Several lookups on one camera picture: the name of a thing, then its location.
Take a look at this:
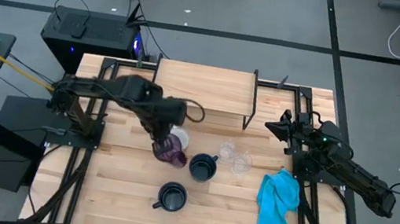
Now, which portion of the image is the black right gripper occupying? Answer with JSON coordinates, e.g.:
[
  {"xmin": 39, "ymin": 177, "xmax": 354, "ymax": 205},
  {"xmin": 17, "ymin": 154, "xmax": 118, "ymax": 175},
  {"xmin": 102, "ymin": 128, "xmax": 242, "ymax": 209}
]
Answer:
[{"xmin": 260, "ymin": 105, "xmax": 318, "ymax": 159}]

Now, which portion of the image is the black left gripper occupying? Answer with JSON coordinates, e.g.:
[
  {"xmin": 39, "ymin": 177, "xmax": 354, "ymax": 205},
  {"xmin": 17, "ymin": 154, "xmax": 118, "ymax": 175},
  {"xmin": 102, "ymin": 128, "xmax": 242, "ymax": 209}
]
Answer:
[{"xmin": 134, "ymin": 112, "xmax": 176, "ymax": 152}]

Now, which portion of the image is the purple faceted plastic cup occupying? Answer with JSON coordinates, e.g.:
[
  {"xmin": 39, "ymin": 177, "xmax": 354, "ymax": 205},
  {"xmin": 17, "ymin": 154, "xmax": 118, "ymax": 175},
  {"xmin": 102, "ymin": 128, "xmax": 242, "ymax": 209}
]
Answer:
[{"xmin": 149, "ymin": 130, "xmax": 192, "ymax": 171}]

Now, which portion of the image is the clear glass cup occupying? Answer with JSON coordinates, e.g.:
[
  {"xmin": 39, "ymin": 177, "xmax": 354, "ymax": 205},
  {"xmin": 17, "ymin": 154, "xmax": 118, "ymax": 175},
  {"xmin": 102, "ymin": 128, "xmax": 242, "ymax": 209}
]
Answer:
[{"xmin": 229, "ymin": 150, "xmax": 255, "ymax": 178}]

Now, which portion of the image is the red cup white inside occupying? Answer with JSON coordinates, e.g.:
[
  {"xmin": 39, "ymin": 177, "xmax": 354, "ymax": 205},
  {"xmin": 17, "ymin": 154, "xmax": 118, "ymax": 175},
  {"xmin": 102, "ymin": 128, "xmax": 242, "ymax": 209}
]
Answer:
[{"xmin": 167, "ymin": 124, "xmax": 192, "ymax": 152}]

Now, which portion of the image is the dark speckled enamel mug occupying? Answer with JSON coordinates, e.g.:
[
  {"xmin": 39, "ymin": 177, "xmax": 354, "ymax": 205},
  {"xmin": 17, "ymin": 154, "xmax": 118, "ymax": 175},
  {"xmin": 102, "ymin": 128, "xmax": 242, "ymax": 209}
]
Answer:
[
  {"xmin": 151, "ymin": 178, "xmax": 190, "ymax": 215},
  {"xmin": 186, "ymin": 150, "xmax": 221, "ymax": 185}
]

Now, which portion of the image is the small clear plastic cup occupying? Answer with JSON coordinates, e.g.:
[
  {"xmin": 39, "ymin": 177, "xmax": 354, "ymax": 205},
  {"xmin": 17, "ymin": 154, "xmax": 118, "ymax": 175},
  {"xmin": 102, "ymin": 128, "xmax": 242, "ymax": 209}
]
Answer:
[{"xmin": 215, "ymin": 138, "xmax": 240, "ymax": 165}]

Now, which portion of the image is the blue cloth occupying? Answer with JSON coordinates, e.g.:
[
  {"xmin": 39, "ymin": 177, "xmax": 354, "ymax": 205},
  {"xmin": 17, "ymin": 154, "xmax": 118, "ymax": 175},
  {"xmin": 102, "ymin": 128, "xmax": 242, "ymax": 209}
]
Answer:
[{"xmin": 252, "ymin": 164, "xmax": 306, "ymax": 224}]

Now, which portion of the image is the black wifi antenna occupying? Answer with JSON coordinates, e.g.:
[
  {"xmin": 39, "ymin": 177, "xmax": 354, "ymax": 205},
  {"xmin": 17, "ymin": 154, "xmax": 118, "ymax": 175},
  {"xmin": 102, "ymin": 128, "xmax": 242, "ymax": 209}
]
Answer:
[{"xmin": 125, "ymin": 1, "xmax": 147, "ymax": 28}]

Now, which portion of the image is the black computer tower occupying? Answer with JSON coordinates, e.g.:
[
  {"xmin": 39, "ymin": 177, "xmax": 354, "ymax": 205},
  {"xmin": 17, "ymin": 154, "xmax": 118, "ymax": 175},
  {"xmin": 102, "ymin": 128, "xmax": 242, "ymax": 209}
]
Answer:
[{"xmin": 35, "ymin": 3, "xmax": 147, "ymax": 84}]

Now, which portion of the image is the black low stand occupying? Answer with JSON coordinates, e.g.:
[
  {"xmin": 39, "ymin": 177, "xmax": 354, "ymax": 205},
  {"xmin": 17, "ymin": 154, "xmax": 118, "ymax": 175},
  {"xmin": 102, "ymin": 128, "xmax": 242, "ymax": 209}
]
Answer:
[{"xmin": 0, "ymin": 92, "xmax": 53, "ymax": 222}]

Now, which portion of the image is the black table frame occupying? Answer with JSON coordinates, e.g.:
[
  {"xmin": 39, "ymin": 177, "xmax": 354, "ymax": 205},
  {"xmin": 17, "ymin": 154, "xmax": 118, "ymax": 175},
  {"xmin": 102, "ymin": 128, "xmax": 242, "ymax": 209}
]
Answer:
[{"xmin": 23, "ymin": 48, "xmax": 386, "ymax": 224}]

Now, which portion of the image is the wooden shelf black metal frame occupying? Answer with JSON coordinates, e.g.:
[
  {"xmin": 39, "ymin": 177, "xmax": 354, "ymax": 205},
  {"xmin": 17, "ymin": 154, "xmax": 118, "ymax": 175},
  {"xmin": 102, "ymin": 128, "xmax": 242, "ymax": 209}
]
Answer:
[{"xmin": 147, "ymin": 54, "xmax": 262, "ymax": 132}]

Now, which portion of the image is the yellow cable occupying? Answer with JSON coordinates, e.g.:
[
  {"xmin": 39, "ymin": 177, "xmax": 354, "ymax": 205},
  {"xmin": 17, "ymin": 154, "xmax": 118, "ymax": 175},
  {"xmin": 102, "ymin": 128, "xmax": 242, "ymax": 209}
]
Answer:
[{"xmin": 0, "ymin": 34, "xmax": 63, "ymax": 93}]

